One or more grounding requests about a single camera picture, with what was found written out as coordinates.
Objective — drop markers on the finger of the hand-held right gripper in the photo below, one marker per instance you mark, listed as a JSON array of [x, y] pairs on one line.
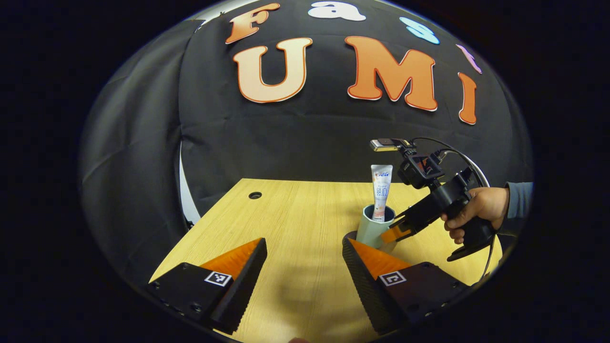
[[393, 233]]

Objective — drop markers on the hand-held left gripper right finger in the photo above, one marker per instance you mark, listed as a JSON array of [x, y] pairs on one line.
[[362, 286]]

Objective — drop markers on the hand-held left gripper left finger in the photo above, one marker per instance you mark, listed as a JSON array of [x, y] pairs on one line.
[[245, 286]]

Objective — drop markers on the white toothpaste tube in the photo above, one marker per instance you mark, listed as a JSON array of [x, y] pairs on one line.
[[381, 190]]

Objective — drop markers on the wooden desktop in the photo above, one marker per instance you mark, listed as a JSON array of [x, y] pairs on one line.
[[295, 214]]

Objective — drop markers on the black backdrop cloth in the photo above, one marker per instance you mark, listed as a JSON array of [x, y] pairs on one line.
[[286, 143]]

